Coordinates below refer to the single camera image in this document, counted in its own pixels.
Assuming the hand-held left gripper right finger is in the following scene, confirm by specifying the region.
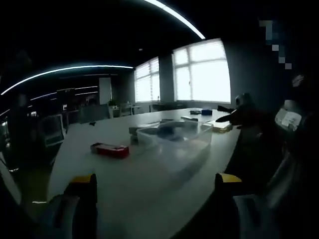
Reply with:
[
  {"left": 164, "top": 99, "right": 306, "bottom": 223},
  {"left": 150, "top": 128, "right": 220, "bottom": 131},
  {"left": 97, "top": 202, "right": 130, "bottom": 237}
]
[{"left": 214, "top": 172, "right": 274, "bottom": 239}]

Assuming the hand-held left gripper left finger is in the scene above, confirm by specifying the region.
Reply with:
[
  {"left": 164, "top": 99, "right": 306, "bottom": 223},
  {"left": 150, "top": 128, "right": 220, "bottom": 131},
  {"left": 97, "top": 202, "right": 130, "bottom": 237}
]
[{"left": 46, "top": 173, "right": 98, "bottom": 239}]

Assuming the yellow medicine box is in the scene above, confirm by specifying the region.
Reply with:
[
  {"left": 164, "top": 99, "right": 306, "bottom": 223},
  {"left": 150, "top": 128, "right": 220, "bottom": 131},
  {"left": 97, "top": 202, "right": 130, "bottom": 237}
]
[{"left": 211, "top": 122, "right": 233, "bottom": 134}]

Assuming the clear plastic storage container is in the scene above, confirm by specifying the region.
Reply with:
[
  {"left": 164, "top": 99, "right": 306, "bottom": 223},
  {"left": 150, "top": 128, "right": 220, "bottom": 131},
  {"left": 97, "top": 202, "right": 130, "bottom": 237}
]
[{"left": 136, "top": 120, "right": 214, "bottom": 175}]

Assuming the blue medicine box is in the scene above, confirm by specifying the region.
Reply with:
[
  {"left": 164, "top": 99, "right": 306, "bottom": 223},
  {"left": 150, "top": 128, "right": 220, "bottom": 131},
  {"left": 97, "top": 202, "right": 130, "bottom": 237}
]
[{"left": 158, "top": 124, "right": 185, "bottom": 140}]

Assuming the red medicine box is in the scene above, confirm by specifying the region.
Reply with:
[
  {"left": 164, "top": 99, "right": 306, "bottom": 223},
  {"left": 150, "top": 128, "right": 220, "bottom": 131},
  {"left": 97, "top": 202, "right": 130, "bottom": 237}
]
[{"left": 90, "top": 142, "right": 130, "bottom": 159}]

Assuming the large window with blinds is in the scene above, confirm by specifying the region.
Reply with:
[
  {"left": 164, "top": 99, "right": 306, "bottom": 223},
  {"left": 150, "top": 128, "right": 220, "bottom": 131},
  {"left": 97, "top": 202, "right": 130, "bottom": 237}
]
[{"left": 172, "top": 38, "right": 231, "bottom": 104}]

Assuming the white chest device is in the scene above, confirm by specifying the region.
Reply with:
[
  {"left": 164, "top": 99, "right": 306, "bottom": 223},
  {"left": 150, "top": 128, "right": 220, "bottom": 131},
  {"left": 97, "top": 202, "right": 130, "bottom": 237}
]
[{"left": 275, "top": 106, "right": 301, "bottom": 132}]

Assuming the narrow window with blinds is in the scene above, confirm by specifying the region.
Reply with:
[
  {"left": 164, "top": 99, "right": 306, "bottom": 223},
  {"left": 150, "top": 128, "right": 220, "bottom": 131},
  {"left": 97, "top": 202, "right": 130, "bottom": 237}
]
[{"left": 134, "top": 56, "right": 160, "bottom": 103}]

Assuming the grey office chair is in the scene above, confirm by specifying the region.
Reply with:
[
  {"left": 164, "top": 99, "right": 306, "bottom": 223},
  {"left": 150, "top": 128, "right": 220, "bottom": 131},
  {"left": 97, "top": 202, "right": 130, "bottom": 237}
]
[{"left": 39, "top": 114, "right": 66, "bottom": 148}]

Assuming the white office chair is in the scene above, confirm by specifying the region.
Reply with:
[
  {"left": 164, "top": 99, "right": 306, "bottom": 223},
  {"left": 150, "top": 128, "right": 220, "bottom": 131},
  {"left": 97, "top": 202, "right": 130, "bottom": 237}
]
[{"left": 119, "top": 102, "right": 133, "bottom": 118}]

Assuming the ceiling light strip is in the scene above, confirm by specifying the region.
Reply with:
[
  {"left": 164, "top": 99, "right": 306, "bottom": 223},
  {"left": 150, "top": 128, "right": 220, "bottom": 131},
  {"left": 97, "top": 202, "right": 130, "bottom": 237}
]
[
  {"left": 0, "top": 65, "right": 135, "bottom": 96},
  {"left": 144, "top": 0, "right": 206, "bottom": 40}
]

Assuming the white board panel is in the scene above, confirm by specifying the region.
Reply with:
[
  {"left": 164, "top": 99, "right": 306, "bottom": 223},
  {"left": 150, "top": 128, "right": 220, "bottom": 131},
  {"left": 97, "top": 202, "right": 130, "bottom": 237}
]
[{"left": 99, "top": 77, "right": 112, "bottom": 106}]

